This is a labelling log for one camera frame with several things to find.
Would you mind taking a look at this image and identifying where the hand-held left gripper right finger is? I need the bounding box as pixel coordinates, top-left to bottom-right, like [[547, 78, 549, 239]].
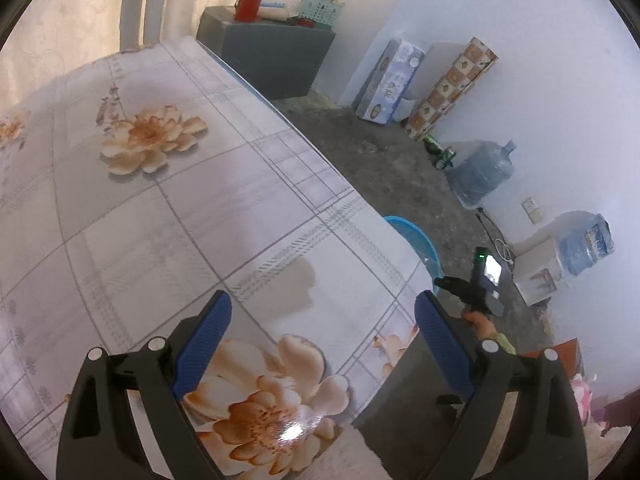
[[415, 290, 590, 480]]

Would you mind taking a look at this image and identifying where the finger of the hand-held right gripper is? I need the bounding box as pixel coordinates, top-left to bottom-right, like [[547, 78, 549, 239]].
[[434, 276, 473, 306]]

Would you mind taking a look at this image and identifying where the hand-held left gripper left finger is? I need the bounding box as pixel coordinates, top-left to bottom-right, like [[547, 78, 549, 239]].
[[56, 290, 233, 480]]

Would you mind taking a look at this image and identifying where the blue plastic basin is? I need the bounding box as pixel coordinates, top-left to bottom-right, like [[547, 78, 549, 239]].
[[382, 215, 443, 296]]

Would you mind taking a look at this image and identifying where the person's right hand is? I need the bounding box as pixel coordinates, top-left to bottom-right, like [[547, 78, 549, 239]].
[[462, 310, 497, 342]]

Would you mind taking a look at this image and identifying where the white water dispenser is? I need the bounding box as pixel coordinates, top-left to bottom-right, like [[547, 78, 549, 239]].
[[510, 237, 571, 307]]

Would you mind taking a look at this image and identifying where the reddish brown box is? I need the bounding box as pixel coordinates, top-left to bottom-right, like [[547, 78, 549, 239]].
[[542, 337, 586, 380]]

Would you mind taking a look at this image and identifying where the water jug with blue label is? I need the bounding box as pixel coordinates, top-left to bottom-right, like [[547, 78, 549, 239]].
[[556, 212, 615, 277]]

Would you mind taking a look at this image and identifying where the empty blue water jug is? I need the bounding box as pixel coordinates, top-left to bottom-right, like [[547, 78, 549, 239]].
[[445, 140, 518, 211]]

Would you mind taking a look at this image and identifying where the floral tablecloth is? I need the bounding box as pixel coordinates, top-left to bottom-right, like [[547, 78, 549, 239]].
[[0, 35, 433, 480]]

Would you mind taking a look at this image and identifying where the pink floral cloth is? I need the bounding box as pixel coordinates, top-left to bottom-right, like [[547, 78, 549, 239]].
[[569, 376, 595, 426]]

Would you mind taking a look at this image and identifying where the checkered paper roll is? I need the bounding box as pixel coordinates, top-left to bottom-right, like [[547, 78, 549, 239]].
[[405, 37, 499, 142]]

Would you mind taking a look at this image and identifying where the blue white tissue pack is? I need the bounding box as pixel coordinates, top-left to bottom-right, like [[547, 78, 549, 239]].
[[356, 37, 432, 124]]

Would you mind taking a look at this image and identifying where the grey cabinet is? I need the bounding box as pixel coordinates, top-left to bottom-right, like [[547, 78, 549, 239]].
[[196, 5, 337, 101]]

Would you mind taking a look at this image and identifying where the teal plastic basket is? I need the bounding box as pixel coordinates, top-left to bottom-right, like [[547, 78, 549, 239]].
[[295, 0, 346, 28]]

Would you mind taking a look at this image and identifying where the white roll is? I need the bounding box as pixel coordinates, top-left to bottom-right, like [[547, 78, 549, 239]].
[[257, 0, 291, 21]]

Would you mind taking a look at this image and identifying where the red thermos flask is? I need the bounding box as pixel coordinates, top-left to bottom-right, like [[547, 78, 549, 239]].
[[234, 0, 267, 23]]

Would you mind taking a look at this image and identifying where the black cable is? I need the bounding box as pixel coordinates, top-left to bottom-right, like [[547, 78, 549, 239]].
[[475, 205, 506, 261]]

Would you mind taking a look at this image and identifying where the wall socket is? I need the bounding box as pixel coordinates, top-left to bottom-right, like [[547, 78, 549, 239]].
[[521, 197, 544, 225]]

